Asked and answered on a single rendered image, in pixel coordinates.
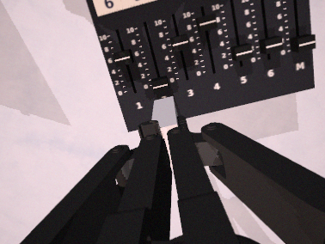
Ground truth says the black lighting desk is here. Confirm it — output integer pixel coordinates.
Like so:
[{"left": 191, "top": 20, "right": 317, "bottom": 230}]
[{"left": 86, "top": 0, "right": 316, "bottom": 132}]

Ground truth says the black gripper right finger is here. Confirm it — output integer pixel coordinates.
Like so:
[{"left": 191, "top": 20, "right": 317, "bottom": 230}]
[{"left": 163, "top": 96, "right": 325, "bottom": 244}]

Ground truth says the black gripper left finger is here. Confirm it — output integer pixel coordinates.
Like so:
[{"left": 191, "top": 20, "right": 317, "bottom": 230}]
[{"left": 20, "top": 98, "right": 173, "bottom": 244}]

